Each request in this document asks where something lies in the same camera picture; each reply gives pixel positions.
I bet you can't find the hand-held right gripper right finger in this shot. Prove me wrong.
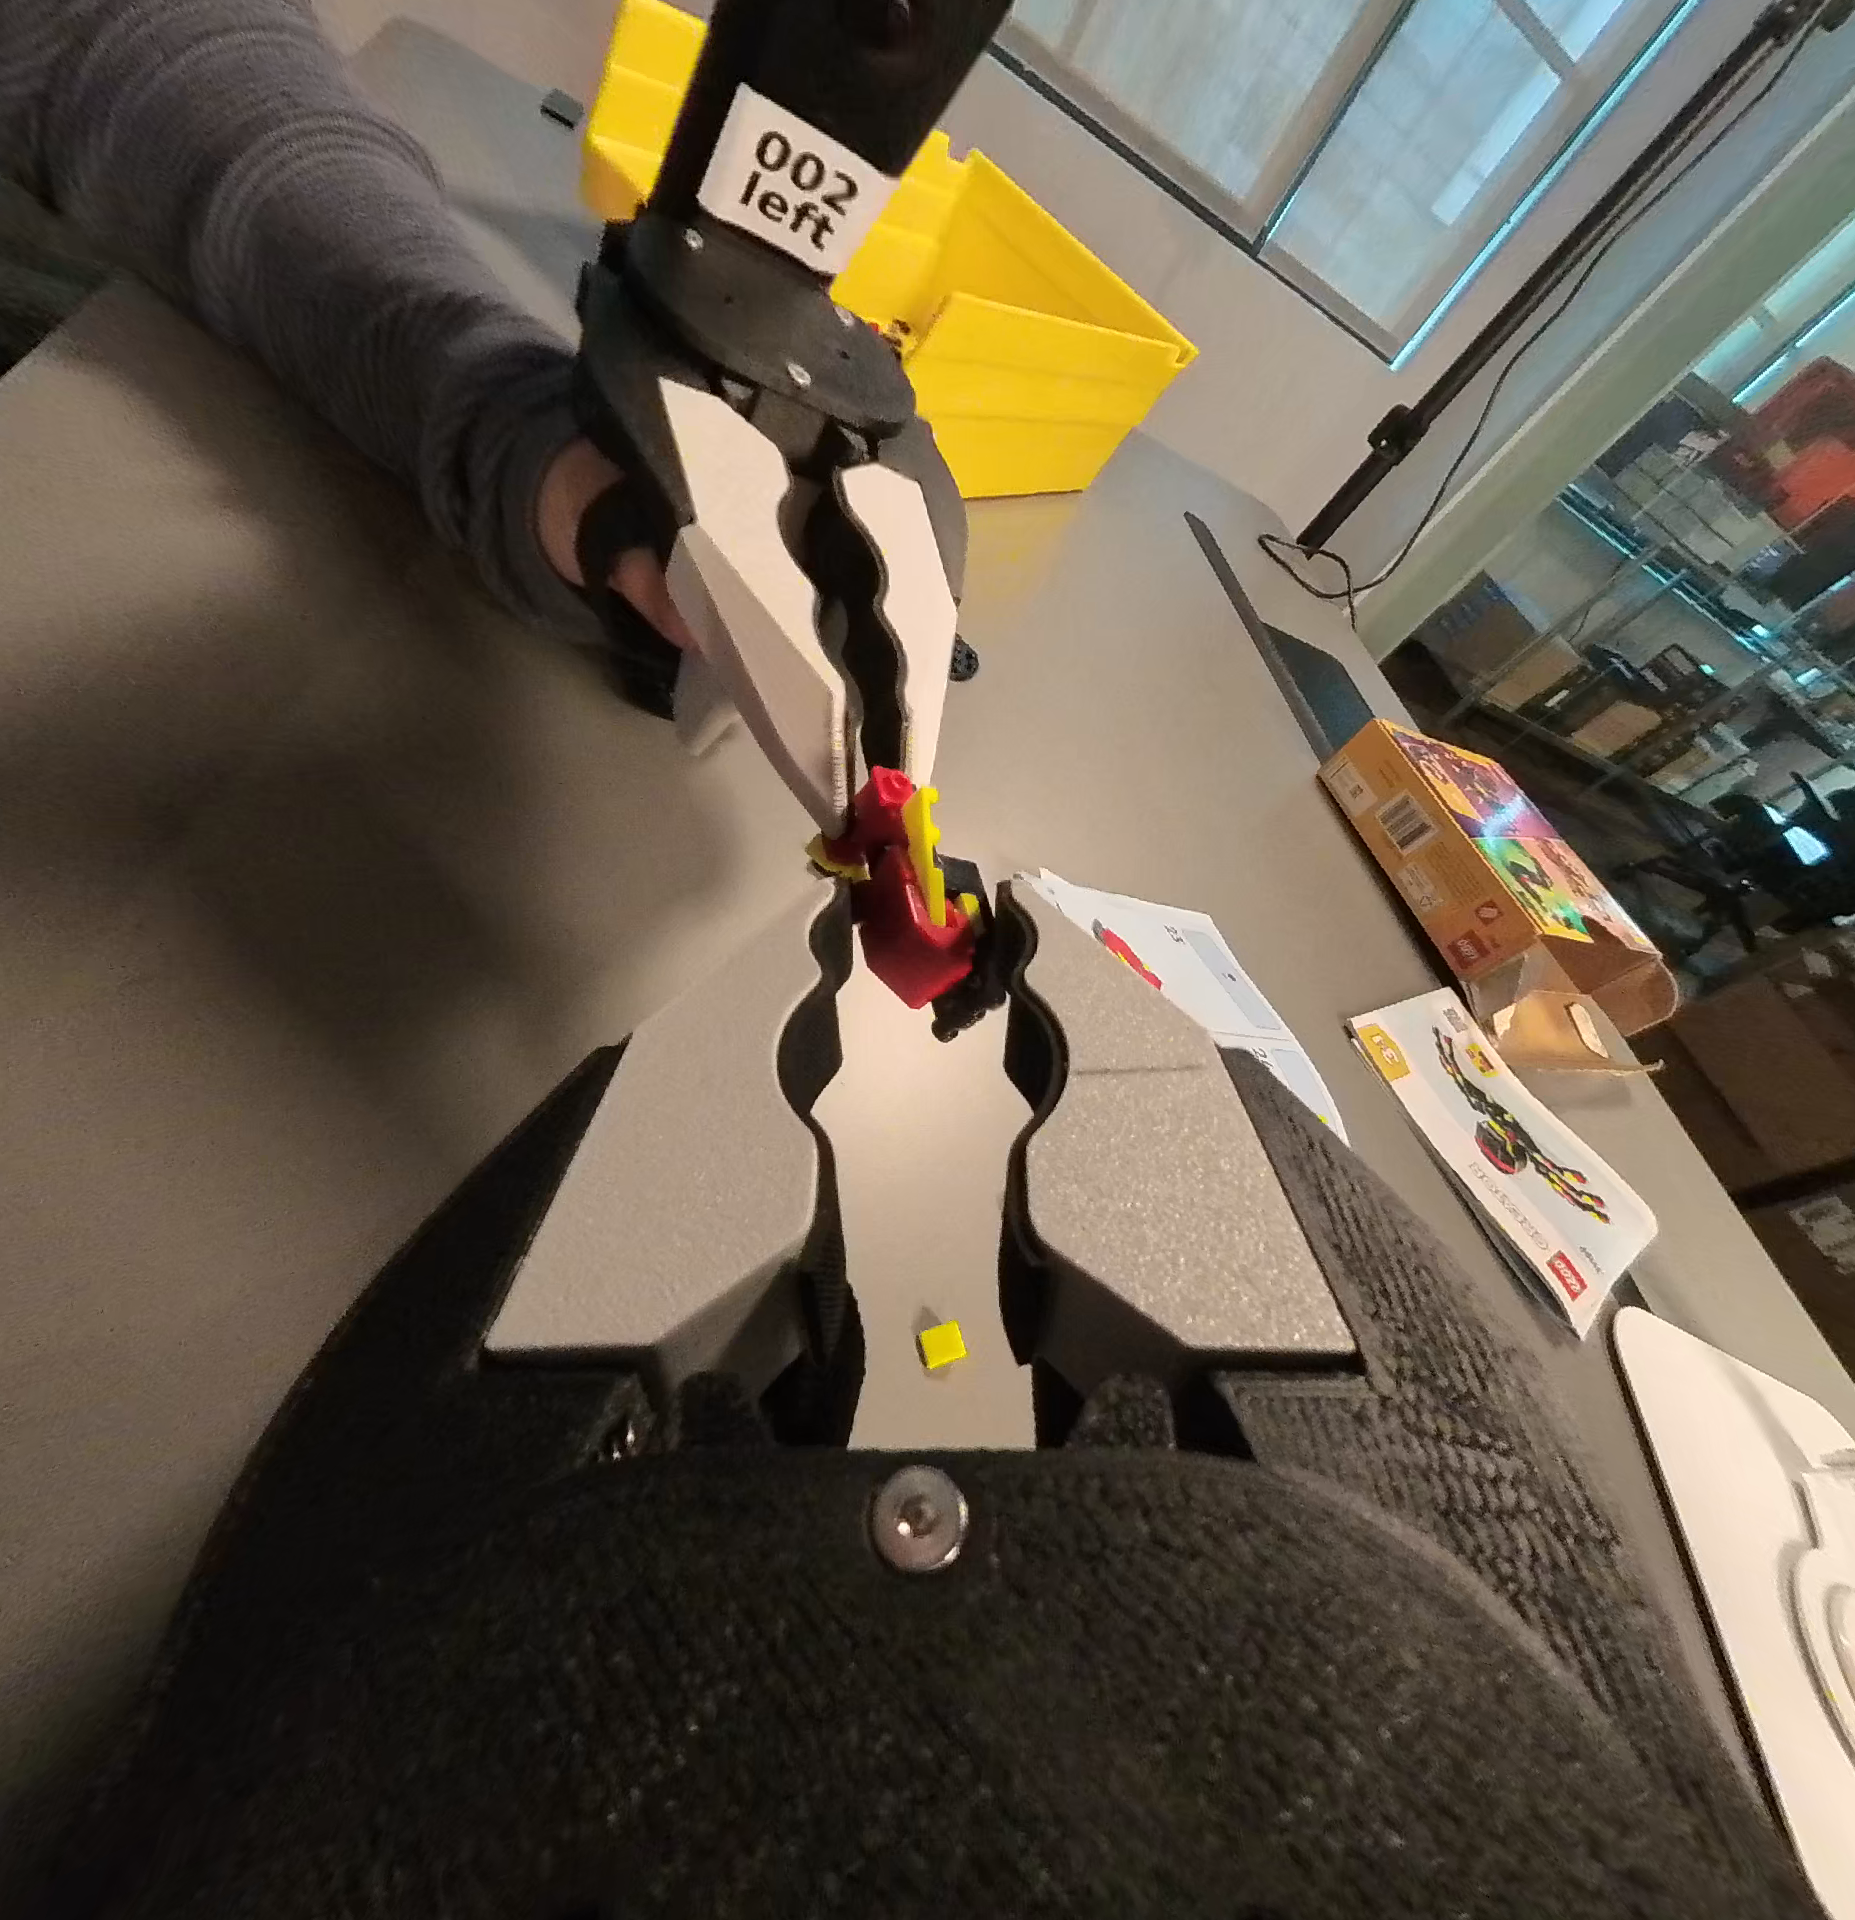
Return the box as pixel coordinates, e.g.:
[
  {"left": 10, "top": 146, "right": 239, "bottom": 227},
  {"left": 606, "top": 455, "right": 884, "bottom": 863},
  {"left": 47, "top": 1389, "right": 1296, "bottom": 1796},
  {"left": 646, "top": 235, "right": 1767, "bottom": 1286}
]
[{"left": 998, "top": 878, "right": 1359, "bottom": 1376}]

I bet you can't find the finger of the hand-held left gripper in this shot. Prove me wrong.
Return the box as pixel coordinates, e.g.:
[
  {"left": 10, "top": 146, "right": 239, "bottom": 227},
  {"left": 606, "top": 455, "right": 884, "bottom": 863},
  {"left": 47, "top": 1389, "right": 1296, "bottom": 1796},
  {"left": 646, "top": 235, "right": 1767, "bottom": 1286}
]
[
  {"left": 829, "top": 457, "right": 966, "bottom": 797},
  {"left": 658, "top": 375, "right": 870, "bottom": 837}
]

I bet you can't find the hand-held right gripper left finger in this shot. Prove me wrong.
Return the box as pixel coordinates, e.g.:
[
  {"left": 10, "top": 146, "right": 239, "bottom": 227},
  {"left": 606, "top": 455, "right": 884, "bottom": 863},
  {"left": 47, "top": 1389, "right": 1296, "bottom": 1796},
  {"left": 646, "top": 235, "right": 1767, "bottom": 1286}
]
[{"left": 482, "top": 878, "right": 865, "bottom": 1412}]

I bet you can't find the red yellow lego model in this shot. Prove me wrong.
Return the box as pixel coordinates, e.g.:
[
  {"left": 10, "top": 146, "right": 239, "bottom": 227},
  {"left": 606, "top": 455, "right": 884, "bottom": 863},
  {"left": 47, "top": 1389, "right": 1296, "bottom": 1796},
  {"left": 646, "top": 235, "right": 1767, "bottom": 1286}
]
[{"left": 803, "top": 765, "right": 1034, "bottom": 1046}]

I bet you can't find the person's left forearm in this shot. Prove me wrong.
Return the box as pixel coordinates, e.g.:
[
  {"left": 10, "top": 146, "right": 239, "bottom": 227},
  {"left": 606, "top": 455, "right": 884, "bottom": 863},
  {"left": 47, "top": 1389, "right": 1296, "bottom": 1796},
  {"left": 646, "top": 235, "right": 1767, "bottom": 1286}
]
[{"left": 0, "top": 0, "right": 599, "bottom": 647}]

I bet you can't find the orange cardboard lego box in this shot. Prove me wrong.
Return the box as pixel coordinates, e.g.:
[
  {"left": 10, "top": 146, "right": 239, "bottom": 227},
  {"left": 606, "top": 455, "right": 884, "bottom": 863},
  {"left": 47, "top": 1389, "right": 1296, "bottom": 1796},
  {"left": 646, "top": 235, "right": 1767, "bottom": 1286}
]
[{"left": 1317, "top": 718, "right": 1679, "bottom": 1074}]

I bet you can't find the person's left hand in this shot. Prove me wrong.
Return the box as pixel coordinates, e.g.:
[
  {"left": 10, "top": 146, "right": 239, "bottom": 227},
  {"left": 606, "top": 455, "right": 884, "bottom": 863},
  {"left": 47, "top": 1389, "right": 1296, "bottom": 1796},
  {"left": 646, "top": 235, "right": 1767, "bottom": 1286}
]
[{"left": 544, "top": 442, "right": 707, "bottom": 655}]

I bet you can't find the open instruction booklet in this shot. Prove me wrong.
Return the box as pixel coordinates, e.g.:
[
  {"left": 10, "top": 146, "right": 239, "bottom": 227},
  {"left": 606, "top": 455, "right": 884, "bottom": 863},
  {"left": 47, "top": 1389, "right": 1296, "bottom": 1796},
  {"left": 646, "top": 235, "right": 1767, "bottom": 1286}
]
[{"left": 1036, "top": 871, "right": 1349, "bottom": 1142}]

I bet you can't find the yellow plastic bin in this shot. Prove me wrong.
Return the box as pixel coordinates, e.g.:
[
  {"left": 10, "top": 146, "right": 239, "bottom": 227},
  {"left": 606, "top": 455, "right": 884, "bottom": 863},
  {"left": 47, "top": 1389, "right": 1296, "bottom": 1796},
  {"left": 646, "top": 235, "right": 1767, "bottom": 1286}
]
[{"left": 583, "top": 0, "right": 1202, "bottom": 499}]

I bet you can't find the closed instruction booklet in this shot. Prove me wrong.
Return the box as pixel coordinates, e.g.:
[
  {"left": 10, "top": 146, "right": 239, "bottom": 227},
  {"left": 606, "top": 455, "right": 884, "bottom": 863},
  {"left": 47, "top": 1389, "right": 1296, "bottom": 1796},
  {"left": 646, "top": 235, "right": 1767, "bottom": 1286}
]
[{"left": 1348, "top": 987, "right": 1660, "bottom": 1339}]

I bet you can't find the large grid window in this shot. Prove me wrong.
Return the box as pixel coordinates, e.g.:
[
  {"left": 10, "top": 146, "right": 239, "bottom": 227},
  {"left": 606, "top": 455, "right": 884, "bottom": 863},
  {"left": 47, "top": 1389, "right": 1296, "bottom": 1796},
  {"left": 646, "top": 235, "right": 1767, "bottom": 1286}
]
[{"left": 1002, "top": 0, "right": 1769, "bottom": 363}]

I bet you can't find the pile of cardboard boxes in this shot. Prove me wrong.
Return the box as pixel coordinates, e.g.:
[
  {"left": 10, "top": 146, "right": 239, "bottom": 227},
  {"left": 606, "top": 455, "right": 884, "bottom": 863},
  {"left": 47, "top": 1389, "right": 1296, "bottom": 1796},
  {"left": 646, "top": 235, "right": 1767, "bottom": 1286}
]
[{"left": 1664, "top": 930, "right": 1855, "bottom": 1353}]

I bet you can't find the black stand pole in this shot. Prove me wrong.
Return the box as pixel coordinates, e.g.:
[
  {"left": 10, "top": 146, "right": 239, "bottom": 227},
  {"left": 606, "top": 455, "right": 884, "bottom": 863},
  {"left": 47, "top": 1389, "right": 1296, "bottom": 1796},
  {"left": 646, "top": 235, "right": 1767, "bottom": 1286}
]
[{"left": 1295, "top": 0, "right": 1855, "bottom": 556}]

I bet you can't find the storage shelf rack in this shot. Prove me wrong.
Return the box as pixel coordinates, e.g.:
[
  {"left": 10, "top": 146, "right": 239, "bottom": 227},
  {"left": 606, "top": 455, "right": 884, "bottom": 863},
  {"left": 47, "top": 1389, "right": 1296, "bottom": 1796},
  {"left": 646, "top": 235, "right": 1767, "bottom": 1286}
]
[{"left": 1406, "top": 352, "right": 1855, "bottom": 962}]

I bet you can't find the orange black tool case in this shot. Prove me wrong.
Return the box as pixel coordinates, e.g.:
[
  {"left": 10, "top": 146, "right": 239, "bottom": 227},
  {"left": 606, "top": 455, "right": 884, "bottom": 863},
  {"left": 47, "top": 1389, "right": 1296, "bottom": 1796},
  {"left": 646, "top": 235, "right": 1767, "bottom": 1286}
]
[{"left": 1751, "top": 358, "right": 1855, "bottom": 519}]

